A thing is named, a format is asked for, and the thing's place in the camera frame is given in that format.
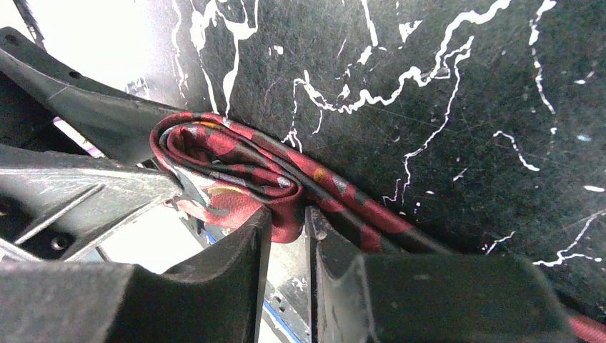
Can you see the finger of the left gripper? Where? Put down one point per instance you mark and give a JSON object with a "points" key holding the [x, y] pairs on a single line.
{"points": [[58, 206], [117, 123]]}

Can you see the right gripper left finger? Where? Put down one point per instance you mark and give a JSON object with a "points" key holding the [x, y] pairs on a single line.
{"points": [[214, 296]]}

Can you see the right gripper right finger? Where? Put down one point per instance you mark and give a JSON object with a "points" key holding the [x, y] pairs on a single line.
{"points": [[359, 297]]}

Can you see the red patterned tie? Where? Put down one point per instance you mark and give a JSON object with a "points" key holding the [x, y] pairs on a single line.
{"points": [[228, 171]]}

